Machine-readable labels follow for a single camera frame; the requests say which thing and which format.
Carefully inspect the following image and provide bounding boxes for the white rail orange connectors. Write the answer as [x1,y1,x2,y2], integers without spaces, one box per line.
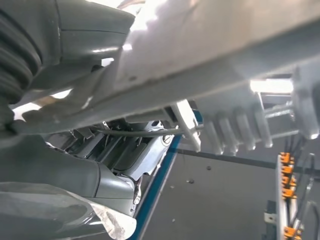
[275,151,305,240]

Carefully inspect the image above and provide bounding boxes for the ceiling light panel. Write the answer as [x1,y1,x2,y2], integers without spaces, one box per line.
[250,78,294,95]

